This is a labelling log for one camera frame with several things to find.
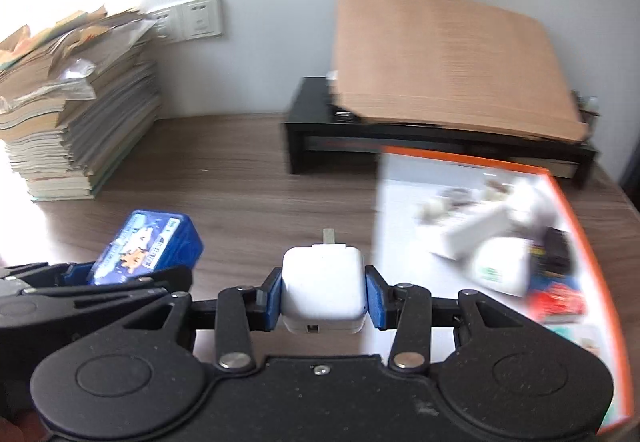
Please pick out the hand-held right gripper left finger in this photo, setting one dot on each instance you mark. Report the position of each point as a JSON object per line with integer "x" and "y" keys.
{"x": 271, "y": 299}

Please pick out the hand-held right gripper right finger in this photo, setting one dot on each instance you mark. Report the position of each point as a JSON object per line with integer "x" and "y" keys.
{"x": 376, "y": 297}

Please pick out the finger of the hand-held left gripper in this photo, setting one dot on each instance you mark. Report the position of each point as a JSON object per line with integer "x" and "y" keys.
{"x": 75, "y": 272}
{"x": 125, "y": 284}

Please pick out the small blue box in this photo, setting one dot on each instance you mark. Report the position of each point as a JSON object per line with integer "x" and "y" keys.
{"x": 145, "y": 242}

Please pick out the white charger adapter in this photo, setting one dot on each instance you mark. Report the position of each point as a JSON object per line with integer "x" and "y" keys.
{"x": 322, "y": 282}

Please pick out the orange cardboard box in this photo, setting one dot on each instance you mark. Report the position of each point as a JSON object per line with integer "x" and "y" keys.
{"x": 400, "y": 222}

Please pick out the white labelled box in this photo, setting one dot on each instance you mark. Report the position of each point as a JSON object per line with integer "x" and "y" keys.
{"x": 475, "y": 232}

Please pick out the white pill bottle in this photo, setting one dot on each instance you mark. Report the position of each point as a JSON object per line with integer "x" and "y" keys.
{"x": 500, "y": 267}

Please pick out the white plug-in device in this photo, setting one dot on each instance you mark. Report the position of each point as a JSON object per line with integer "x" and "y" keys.
{"x": 530, "y": 204}

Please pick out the red playing card box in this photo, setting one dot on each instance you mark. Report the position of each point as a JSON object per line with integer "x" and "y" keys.
{"x": 557, "y": 304}

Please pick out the small black object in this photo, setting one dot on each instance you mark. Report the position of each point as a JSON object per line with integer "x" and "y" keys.
{"x": 557, "y": 249}

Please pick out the teal bandage box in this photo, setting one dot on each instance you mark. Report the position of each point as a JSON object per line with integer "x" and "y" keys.
{"x": 575, "y": 339}

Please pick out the stack of books and papers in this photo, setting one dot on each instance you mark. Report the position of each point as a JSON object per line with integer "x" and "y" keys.
{"x": 75, "y": 132}

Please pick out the black monitor stand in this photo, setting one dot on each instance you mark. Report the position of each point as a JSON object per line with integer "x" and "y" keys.
{"x": 310, "y": 122}

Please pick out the black binder clip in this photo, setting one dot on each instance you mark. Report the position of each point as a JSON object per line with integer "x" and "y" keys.
{"x": 345, "y": 113}

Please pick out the clear plastic bag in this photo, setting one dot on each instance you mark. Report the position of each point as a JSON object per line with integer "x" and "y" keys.
{"x": 72, "y": 80}

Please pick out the light wooden board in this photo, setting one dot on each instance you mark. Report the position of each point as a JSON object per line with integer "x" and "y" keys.
{"x": 440, "y": 62}

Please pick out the black mesh pen holder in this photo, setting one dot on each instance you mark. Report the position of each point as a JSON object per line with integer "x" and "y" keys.
{"x": 590, "y": 117}

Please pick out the white wall socket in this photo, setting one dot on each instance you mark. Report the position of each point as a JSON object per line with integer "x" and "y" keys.
{"x": 165, "y": 25}
{"x": 200, "y": 17}

